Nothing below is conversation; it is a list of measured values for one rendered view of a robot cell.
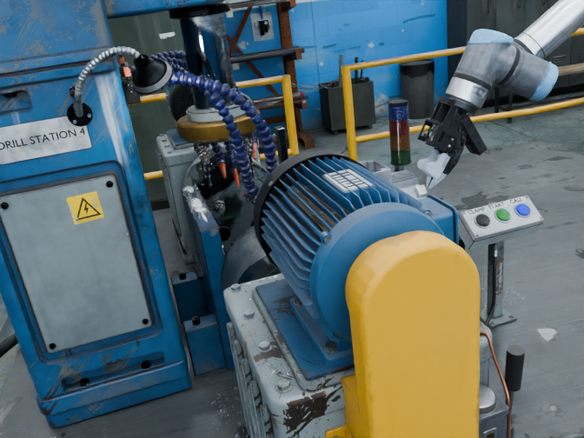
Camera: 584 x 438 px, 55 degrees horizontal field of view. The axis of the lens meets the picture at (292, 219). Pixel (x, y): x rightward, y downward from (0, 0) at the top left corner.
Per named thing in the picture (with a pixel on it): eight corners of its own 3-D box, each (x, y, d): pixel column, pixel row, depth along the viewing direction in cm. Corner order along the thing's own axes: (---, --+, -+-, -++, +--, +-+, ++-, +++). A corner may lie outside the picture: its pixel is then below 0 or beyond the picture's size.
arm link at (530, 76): (546, 63, 137) (501, 43, 135) (569, 68, 126) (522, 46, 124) (526, 99, 140) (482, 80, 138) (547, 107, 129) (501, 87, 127)
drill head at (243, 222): (204, 272, 147) (185, 181, 137) (183, 219, 183) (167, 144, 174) (295, 248, 152) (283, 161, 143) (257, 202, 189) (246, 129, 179)
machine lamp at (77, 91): (67, 142, 86) (43, 57, 81) (70, 128, 96) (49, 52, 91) (184, 120, 90) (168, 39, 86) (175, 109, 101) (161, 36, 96)
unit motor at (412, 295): (361, 587, 63) (324, 251, 47) (278, 403, 93) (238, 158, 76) (551, 507, 69) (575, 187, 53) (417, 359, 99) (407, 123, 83)
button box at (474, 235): (467, 250, 121) (476, 238, 117) (452, 224, 125) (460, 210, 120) (534, 232, 125) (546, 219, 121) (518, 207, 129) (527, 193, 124)
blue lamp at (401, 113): (394, 122, 165) (394, 107, 163) (385, 119, 170) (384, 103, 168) (413, 118, 166) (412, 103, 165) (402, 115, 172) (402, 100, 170)
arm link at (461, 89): (474, 89, 136) (499, 94, 128) (464, 108, 137) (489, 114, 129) (445, 75, 133) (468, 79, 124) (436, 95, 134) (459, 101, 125)
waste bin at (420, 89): (427, 109, 668) (425, 57, 645) (441, 116, 633) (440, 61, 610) (395, 115, 663) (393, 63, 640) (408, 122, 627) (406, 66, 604)
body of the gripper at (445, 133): (414, 141, 136) (436, 93, 133) (442, 152, 139) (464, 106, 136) (432, 148, 129) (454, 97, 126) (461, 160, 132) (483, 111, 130)
